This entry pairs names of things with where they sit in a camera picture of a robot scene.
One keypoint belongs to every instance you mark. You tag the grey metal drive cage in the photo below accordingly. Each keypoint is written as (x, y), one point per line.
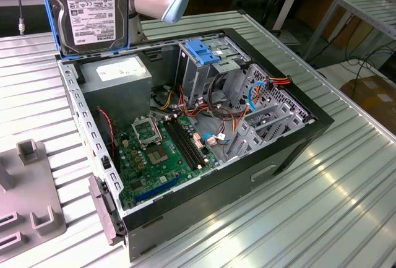
(198, 79)

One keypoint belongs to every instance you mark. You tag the grey parts rack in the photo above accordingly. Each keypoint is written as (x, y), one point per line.
(31, 187)

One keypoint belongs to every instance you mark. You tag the grey power supply unit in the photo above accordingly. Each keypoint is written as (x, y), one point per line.
(117, 94)

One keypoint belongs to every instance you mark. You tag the blue expansion slot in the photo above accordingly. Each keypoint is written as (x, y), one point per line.
(157, 189)

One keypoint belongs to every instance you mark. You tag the black tripod stand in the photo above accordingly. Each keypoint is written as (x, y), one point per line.
(272, 11)

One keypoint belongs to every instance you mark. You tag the grey metal disk bay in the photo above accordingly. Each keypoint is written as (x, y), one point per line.
(247, 132)

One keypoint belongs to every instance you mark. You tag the black open PC case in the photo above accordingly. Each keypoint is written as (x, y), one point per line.
(216, 193)

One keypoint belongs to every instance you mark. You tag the black RAM slot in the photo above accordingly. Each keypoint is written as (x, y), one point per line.
(180, 145)
(188, 143)
(191, 141)
(184, 144)

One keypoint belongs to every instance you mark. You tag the hard disk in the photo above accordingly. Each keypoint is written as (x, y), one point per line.
(92, 17)

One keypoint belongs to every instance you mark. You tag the large brown cardboard box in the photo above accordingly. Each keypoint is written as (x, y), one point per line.
(371, 94)

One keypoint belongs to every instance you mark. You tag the green motherboard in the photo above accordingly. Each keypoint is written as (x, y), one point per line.
(161, 175)

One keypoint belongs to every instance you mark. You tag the blue plastic drive latch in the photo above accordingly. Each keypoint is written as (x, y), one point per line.
(202, 53)

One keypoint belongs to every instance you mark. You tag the grey plastic panel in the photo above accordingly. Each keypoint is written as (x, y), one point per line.
(103, 212)

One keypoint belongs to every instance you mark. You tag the metal slat side table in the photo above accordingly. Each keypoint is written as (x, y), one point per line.
(371, 11)

